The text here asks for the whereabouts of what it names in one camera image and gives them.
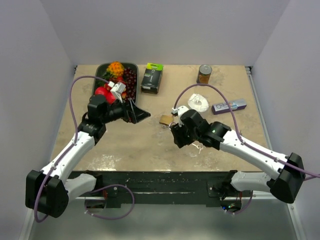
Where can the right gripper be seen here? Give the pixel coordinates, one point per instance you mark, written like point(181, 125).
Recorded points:
point(177, 130)

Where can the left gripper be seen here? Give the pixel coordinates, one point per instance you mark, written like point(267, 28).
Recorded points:
point(133, 114)

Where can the silver keys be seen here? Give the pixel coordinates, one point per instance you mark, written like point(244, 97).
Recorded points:
point(199, 147)

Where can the large brass padlock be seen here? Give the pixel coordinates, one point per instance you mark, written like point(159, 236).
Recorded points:
point(167, 121)

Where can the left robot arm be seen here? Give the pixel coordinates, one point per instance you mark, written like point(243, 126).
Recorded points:
point(49, 190)

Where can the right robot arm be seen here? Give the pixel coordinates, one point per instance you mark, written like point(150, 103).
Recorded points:
point(280, 174)

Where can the red apple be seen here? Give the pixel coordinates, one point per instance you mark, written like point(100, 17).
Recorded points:
point(106, 93)

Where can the black green razor box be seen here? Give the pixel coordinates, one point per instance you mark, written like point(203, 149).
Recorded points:
point(152, 77)

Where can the white toilet paper roll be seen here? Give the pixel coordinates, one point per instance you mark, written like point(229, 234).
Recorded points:
point(199, 103)

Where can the dark red grapes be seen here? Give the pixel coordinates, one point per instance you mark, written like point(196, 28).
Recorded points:
point(130, 78)

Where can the red strawberries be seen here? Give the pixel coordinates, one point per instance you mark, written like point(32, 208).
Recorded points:
point(116, 80)

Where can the orange flower bunch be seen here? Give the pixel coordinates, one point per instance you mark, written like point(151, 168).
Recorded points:
point(115, 69)

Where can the grey fruit tray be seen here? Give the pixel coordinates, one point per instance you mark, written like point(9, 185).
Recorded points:
point(101, 73)

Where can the orange label tin can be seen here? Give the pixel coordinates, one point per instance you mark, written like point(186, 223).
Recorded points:
point(204, 74)

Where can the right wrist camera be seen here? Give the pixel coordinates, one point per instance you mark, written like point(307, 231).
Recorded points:
point(177, 112)

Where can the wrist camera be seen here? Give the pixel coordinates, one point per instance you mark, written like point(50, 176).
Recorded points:
point(177, 112)
point(117, 89)

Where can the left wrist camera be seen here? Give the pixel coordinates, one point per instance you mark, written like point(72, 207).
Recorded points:
point(117, 89)

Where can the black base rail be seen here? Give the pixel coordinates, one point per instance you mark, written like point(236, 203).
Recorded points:
point(209, 188)

